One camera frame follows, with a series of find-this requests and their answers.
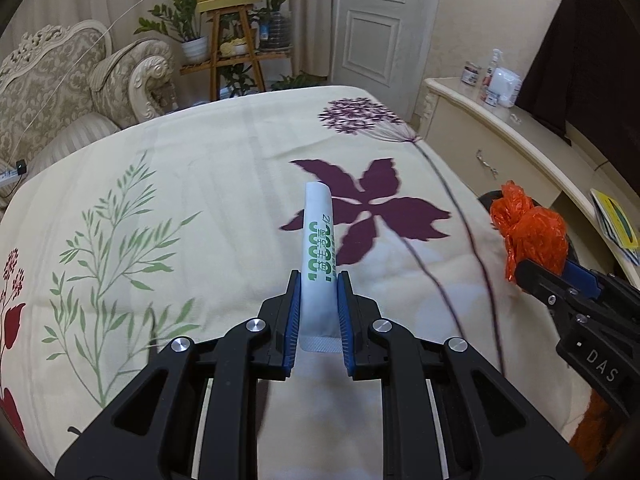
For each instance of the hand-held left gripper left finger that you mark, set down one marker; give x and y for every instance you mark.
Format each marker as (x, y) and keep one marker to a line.
(292, 325)

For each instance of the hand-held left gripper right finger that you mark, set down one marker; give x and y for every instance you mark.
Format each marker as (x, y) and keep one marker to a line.
(346, 325)

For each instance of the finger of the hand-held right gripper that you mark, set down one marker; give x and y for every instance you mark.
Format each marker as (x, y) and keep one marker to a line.
(580, 275)
(537, 277)

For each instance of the orange plastic bag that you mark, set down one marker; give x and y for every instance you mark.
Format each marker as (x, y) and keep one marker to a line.
(535, 230)

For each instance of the white printed packet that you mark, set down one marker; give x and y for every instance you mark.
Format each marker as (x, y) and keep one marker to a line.
(317, 240)

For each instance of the bin with black bag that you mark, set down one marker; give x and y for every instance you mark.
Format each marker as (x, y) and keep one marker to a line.
(486, 200)

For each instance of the yellow book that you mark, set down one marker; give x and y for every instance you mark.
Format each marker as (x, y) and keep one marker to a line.
(617, 220)

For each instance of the floral tablecloth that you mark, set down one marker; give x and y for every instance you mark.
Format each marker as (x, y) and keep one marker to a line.
(200, 220)

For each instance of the cream cabinet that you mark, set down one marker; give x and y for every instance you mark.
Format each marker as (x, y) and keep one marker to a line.
(500, 125)

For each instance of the white spray bottle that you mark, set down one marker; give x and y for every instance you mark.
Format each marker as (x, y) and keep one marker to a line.
(492, 67)

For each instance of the dark brown cloth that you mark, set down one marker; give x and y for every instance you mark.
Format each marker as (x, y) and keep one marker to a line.
(575, 60)

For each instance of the dark jar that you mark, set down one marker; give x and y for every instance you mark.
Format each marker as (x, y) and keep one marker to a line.
(470, 72)

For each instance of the small potted floor plant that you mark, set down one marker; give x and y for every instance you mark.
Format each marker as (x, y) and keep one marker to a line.
(300, 81)

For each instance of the small plant under stand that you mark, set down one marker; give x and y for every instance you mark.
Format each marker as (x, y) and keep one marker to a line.
(237, 77)

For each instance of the yellow ornament on stand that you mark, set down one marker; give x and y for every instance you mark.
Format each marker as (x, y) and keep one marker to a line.
(232, 47)

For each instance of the white panel door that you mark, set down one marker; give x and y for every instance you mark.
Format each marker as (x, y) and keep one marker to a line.
(380, 35)

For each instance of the wooden plant stand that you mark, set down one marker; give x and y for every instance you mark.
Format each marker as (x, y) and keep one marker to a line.
(216, 45)

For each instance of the tall plant in water bottle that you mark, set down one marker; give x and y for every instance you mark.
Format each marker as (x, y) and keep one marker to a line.
(275, 35)

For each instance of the leafy plant in white pot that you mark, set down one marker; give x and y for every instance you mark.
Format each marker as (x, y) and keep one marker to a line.
(195, 50)

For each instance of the small black device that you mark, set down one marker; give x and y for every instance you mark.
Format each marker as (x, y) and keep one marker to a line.
(21, 166)

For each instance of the beige ornate sofa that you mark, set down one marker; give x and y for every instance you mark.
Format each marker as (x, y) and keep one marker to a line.
(50, 85)

